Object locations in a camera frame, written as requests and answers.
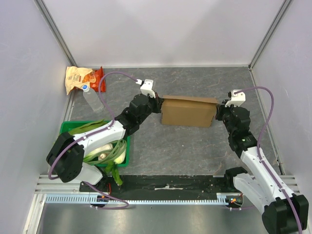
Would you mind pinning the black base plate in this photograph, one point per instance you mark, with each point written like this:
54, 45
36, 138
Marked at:
166, 186

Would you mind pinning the red chip bag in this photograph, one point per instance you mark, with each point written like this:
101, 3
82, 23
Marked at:
93, 78

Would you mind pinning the brown cardboard box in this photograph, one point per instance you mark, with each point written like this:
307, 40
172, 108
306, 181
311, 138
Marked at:
188, 111

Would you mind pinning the light blue cable duct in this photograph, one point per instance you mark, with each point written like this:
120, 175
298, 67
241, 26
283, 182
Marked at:
217, 199

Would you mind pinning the green long beans bundle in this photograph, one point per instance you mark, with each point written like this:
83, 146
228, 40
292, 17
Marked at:
117, 148

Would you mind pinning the beige chip bag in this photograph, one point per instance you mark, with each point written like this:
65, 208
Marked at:
76, 77

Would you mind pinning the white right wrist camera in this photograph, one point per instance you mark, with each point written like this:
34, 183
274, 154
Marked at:
236, 99

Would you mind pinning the clear plastic water bottle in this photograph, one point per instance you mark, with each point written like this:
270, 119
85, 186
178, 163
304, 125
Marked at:
92, 99

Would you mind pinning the white green bok choy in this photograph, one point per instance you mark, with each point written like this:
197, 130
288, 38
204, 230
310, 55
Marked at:
102, 151

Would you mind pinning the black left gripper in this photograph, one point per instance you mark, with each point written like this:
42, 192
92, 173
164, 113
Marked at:
158, 102

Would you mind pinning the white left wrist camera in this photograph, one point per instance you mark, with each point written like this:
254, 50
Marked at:
146, 87

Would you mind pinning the green leafy lettuce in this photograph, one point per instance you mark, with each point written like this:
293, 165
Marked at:
111, 167

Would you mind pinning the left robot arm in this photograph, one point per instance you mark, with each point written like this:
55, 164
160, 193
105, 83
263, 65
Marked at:
67, 154

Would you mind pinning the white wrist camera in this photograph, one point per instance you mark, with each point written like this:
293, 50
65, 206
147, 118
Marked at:
236, 99
146, 87

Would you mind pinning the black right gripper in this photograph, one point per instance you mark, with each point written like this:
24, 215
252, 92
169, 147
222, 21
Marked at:
220, 111

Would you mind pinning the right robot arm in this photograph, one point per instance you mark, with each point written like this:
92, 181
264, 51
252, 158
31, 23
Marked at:
282, 210

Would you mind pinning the green plastic crate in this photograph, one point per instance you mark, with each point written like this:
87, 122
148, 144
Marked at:
118, 150

